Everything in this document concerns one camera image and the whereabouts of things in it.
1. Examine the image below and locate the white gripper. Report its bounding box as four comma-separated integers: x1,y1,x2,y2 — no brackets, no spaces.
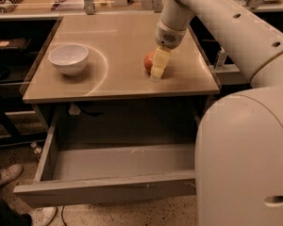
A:
150,20,186,82

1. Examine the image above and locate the red apple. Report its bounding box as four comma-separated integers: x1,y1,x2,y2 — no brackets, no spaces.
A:
143,51,155,73

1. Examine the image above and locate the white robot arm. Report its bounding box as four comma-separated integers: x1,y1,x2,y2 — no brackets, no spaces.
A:
156,0,283,226

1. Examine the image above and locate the grey cabinet with tan top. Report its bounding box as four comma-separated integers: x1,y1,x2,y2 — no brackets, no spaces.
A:
19,12,222,134

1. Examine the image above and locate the grey open top drawer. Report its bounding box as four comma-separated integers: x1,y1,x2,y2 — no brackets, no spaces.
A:
14,106,196,207

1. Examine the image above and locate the white ceramic bowl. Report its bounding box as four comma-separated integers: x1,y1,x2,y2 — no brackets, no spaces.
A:
48,44,89,76

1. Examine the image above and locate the white shoe lower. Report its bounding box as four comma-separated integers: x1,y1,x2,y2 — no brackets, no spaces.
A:
29,207,57,226

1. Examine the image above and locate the white handled tool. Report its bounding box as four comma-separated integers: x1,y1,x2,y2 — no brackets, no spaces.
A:
214,48,227,70

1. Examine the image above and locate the black floor cable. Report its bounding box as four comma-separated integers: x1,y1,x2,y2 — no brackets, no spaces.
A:
60,204,69,226

